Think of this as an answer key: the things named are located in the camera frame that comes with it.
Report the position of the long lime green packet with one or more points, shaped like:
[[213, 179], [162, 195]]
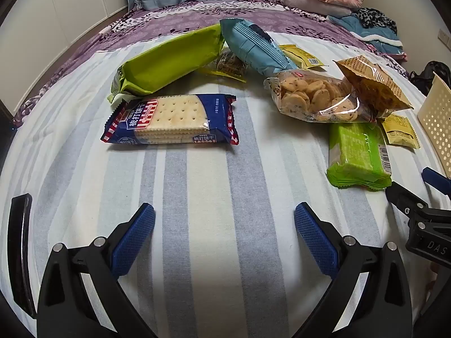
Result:
[[169, 60]]

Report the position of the light blue snack packet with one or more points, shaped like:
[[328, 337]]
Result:
[[253, 49]]

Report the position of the leopard print cloth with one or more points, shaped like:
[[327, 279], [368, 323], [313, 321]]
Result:
[[375, 19]]

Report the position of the cream perforated plastic basket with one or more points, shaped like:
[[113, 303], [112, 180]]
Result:
[[438, 119]]

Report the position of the beige wall socket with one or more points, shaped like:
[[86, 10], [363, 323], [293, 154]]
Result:
[[442, 35], [447, 41]]

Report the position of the teal blanket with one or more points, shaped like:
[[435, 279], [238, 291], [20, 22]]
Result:
[[370, 38]]

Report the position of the clear cookie packet yellow ends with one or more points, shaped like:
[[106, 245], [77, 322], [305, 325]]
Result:
[[229, 64]]

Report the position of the black bag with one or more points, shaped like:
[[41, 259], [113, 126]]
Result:
[[426, 75]]

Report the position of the purple floral bedsheet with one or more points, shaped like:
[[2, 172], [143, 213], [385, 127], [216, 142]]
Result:
[[169, 14]]

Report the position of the lilac folded quilt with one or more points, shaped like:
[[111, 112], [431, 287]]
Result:
[[296, 1]]

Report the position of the striped blanket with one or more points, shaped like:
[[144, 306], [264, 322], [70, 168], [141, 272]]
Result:
[[218, 183]]

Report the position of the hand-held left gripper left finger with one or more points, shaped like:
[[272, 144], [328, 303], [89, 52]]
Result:
[[135, 243]]

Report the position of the bright green wafer packet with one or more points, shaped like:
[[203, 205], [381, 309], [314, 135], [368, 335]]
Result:
[[356, 151]]

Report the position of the dark blue cracker packet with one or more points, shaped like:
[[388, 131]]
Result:
[[211, 119]]

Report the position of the clear bag of round cookies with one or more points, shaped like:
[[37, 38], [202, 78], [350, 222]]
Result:
[[310, 95]]

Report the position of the orange pastry packet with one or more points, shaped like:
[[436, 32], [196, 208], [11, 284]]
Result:
[[377, 88]]

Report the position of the small yellow snack packet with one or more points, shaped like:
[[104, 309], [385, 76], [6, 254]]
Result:
[[398, 132]]

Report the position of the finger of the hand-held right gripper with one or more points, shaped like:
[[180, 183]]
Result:
[[401, 197], [437, 179]]

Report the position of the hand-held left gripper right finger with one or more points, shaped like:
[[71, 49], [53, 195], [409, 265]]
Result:
[[313, 239]]

